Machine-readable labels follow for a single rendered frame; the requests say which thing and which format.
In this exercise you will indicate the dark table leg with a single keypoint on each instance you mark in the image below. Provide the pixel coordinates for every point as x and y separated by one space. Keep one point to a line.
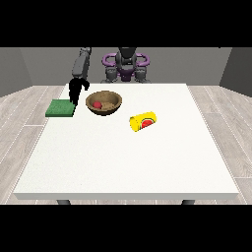
63 202
188 202

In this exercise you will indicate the green square pad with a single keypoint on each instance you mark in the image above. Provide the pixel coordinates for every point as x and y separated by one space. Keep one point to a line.
60 108

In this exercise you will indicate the grey robot trunk purple rings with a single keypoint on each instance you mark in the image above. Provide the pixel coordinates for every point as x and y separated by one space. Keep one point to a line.
125 65

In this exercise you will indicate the brown wooden bowl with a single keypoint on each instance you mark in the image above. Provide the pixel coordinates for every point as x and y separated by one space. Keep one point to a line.
104 103

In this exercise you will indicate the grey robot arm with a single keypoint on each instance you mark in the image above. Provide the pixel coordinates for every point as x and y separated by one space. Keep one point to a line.
81 65

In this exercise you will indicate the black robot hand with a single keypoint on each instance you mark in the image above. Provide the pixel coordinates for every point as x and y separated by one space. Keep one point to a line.
75 88

